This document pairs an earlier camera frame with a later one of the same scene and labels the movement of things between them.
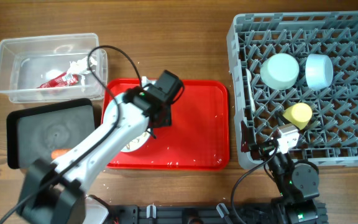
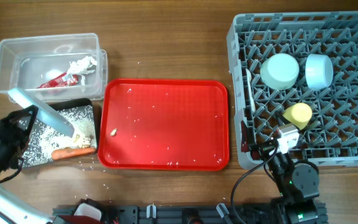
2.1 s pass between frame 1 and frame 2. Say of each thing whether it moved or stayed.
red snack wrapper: stayed
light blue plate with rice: moved
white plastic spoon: stayed
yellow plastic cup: stayed
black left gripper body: moved
